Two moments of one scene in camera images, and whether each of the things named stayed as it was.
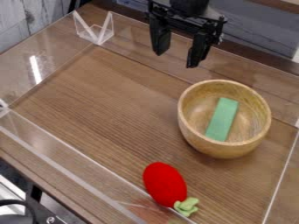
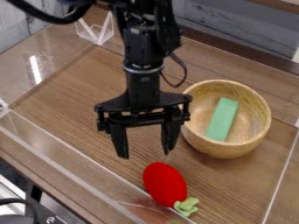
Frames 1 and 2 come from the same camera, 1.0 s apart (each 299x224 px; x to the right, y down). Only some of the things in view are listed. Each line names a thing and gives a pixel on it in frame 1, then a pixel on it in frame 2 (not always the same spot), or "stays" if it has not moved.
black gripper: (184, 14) -> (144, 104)
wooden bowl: (224, 117) stays
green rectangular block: (222, 119) stays
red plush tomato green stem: (167, 186) stays
